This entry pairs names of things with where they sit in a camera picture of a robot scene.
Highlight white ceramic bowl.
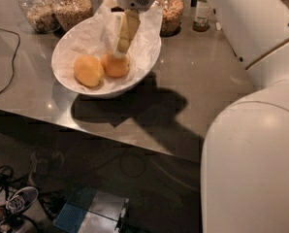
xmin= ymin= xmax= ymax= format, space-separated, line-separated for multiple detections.
xmin=50 ymin=12 xmax=163 ymax=100

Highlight white paper bowl liner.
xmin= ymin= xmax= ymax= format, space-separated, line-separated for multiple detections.
xmin=52 ymin=0 xmax=164 ymax=94

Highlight black cable on table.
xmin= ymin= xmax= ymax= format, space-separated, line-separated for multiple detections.
xmin=0 ymin=19 xmax=22 ymax=100

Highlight leftmost glass cereal jar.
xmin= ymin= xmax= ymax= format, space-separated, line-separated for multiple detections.
xmin=18 ymin=0 xmax=60 ymax=34

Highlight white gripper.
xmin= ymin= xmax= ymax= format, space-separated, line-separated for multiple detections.
xmin=115 ymin=0 xmax=155 ymax=54

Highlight clear glass bottle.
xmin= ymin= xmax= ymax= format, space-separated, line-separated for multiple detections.
xmin=192 ymin=0 xmax=211 ymax=32

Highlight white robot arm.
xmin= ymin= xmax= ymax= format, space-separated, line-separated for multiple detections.
xmin=190 ymin=0 xmax=289 ymax=233

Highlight blue and grey box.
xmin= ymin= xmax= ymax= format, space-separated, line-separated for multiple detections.
xmin=54 ymin=187 xmax=129 ymax=233

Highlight black floor cables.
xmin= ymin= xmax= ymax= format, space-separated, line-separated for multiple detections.
xmin=0 ymin=150 xmax=68 ymax=233

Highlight grey sneaker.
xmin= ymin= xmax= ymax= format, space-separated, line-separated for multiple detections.
xmin=6 ymin=186 xmax=39 ymax=214

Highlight orange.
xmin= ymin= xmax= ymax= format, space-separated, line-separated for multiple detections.
xmin=74 ymin=55 xmax=105 ymax=87
xmin=101 ymin=51 xmax=130 ymax=78

